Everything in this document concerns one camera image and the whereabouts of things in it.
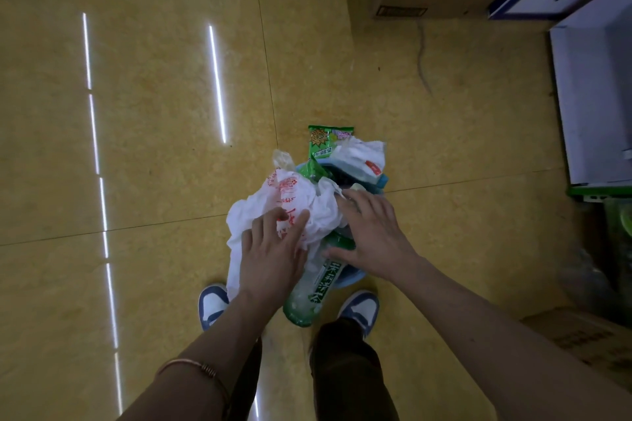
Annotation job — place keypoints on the clear plastic bag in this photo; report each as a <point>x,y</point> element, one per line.
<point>597,263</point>

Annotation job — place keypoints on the person's right dark trouser leg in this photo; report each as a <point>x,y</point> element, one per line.
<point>345,376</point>

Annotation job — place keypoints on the person's left middle finger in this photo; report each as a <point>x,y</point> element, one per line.
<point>274,224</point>

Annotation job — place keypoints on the person's left hand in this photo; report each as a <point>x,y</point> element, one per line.
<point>269,263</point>

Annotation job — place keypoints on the person's dark trouser leg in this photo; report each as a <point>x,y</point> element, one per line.
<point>345,376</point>
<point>247,386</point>

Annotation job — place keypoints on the person's right blue white shoe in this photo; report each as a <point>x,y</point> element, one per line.
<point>361,309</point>

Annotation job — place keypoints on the white cabinet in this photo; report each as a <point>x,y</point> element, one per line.
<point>592,100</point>

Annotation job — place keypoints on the green plastic drink bottle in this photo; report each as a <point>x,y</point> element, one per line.
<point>311,290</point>

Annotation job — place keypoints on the white plastic bag red print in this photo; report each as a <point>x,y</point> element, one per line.
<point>291,196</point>

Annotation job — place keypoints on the person's right middle finger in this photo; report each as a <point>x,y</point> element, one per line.
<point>360,202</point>

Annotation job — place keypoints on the person's left forearm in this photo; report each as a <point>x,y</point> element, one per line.
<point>197,361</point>

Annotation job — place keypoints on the person's blue white shoe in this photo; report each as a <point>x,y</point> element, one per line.
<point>361,309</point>
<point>212,304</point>

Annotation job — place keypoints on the person's left little finger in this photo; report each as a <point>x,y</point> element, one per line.
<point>246,240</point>

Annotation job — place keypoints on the person's left dark trouser leg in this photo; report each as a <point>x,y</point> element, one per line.
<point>247,386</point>

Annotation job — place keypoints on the green snack packet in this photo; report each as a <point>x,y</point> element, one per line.
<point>322,139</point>

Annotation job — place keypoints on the clear crumpled plastic wrapper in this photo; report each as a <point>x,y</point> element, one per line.
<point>283,160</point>

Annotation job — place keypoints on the small brown cardboard box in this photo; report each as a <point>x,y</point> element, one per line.
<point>587,341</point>

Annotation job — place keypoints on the person's right forearm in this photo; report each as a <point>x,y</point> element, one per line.
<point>503,351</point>

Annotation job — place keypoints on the person's left blue white shoe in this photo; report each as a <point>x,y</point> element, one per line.
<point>212,304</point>

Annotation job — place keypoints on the person's right thumb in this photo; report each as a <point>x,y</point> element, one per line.
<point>339,254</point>

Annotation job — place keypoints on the person's right hand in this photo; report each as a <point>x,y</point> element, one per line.
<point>377,238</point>

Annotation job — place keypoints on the blue plastic waste bin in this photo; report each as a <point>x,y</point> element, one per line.
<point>353,275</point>

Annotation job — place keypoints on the white wrapper with red label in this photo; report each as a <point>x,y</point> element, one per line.
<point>358,159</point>

